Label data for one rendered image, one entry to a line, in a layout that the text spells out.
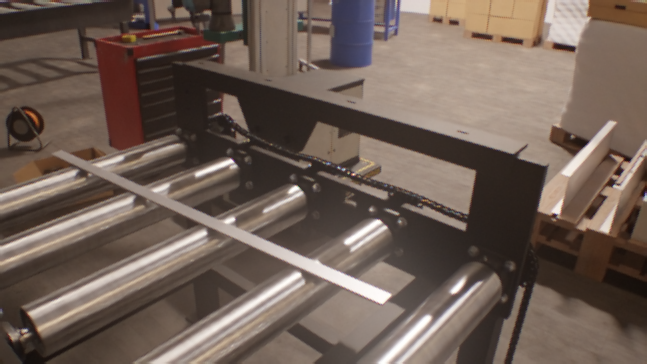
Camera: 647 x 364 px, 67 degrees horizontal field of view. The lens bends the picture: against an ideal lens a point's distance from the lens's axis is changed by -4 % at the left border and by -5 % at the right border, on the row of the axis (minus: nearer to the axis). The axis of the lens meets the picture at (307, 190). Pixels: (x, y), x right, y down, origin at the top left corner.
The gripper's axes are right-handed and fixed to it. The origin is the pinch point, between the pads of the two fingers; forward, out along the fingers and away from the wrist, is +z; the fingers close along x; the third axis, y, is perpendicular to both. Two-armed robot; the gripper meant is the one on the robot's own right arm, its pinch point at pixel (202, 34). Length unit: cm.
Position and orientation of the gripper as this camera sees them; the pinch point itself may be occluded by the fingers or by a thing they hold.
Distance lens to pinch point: 377.9
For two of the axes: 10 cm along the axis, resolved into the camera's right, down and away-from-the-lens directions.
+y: 7.2, 1.2, -6.9
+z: 1.4, 9.4, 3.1
